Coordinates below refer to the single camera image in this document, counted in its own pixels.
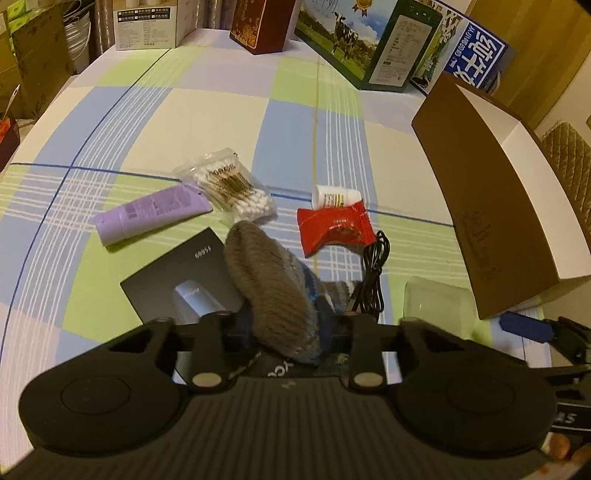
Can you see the bag of cotton swabs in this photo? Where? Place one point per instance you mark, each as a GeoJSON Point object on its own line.
{"type": "Point", "coordinates": [226, 184]}

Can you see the person's right hand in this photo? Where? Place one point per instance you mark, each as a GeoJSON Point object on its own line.
{"type": "Point", "coordinates": [561, 450]}

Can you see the red snack packet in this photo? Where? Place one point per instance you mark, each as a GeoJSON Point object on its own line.
{"type": "Point", "coordinates": [332, 226]}

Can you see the white printed box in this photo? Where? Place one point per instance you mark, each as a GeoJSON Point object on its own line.
{"type": "Point", "coordinates": [147, 23]}

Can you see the dark red box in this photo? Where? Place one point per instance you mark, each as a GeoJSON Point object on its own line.
{"type": "Point", "coordinates": [258, 23]}

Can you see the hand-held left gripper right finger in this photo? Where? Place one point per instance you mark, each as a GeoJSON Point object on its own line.
{"type": "Point", "coordinates": [364, 337]}

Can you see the white pill bottle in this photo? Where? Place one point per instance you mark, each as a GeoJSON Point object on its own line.
{"type": "Point", "coordinates": [332, 197]}

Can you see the green milk carton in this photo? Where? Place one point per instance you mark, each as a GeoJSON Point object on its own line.
{"type": "Point", "coordinates": [351, 37]}

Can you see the clear plastic cup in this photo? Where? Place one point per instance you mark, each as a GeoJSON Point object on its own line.
{"type": "Point", "coordinates": [434, 300]}

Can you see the grey knitted sock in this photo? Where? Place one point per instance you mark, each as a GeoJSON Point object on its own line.
{"type": "Point", "coordinates": [268, 286]}

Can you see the plaid tablecloth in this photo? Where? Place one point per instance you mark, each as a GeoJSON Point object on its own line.
{"type": "Point", "coordinates": [138, 138]}

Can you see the quilted chair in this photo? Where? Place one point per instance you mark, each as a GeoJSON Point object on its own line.
{"type": "Point", "coordinates": [570, 166]}

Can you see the brown cardboard box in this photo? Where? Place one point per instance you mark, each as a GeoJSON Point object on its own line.
{"type": "Point", "coordinates": [485, 194]}

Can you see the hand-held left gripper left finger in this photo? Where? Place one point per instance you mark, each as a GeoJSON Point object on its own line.
{"type": "Point", "coordinates": [214, 332]}

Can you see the red container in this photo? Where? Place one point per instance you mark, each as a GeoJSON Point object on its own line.
{"type": "Point", "coordinates": [5, 138]}

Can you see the stack of metal buckets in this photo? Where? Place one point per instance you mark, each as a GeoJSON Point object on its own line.
{"type": "Point", "coordinates": [78, 37]}

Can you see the purple cosmetic tube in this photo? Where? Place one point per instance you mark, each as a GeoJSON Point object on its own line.
{"type": "Point", "coordinates": [147, 212]}

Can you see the brown cardboard carton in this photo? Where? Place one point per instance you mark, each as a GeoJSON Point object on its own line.
{"type": "Point", "coordinates": [41, 55]}

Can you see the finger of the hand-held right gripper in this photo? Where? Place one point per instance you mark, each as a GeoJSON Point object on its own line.
{"type": "Point", "coordinates": [526, 325]}

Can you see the black box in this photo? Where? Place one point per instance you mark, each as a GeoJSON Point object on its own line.
{"type": "Point", "coordinates": [184, 267]}

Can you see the blue and white milk carton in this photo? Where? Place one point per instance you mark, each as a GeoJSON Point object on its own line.
{"type": "Point", "coordinates": [480, 50]}

